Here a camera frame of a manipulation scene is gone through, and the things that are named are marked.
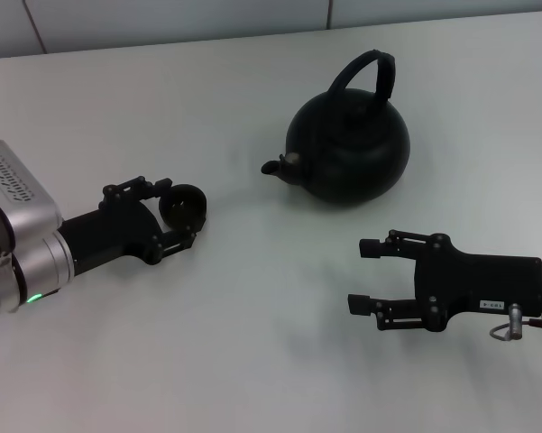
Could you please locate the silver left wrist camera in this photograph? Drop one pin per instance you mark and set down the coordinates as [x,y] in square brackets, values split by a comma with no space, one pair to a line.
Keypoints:
[13,189]

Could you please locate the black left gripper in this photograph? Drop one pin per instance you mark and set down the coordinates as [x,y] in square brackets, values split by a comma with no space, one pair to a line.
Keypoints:
[112,234]

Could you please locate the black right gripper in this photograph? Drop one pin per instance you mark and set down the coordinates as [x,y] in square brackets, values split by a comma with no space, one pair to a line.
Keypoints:
[478,284]

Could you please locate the small dark teacup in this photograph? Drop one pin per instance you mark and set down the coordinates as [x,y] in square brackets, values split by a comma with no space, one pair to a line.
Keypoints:
[182,207]

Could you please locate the black round teapot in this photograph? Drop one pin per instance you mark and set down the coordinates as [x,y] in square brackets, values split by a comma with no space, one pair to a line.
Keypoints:
[351,158]

